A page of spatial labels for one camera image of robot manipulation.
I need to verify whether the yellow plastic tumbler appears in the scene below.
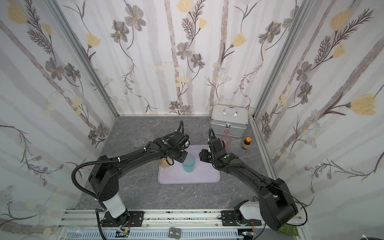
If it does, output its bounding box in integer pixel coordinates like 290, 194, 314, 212
158, 158, 171, 169

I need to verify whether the lilac plastic tray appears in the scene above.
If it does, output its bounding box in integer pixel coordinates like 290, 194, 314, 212
158, 145, 221, 185

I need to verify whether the teal dotted plastic tumbler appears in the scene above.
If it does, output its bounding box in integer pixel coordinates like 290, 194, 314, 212
182, 154, 196, 173

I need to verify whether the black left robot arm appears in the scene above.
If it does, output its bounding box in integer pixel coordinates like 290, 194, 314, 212
71, 131, 190, 227

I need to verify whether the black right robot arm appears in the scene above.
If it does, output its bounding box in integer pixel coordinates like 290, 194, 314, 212
200, 137, 299, 231

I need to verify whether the pink plastic cup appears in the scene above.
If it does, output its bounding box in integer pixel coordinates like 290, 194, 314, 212
221, 135, 232, 149

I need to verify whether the clear faceted glass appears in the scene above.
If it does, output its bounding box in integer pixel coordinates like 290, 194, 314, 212
131, 137, 145, 148
143, 132, 154, 142

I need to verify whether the clear tall tumbler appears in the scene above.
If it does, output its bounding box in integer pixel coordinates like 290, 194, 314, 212
189, 121, 202, 143
199, 117, 211, 139

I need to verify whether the brown bottle orange cap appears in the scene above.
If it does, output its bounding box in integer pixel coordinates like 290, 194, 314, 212
242, 137, 252, 150

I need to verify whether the silver metal first-aid case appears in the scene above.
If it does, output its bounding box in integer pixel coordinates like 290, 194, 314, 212
211, 105, 249, 138

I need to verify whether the white slotted cable duct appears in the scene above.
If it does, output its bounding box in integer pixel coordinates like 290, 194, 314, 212
60, 229, 244, 240

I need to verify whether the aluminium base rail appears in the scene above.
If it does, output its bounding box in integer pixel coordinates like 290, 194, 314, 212
56, 208, 305, 232

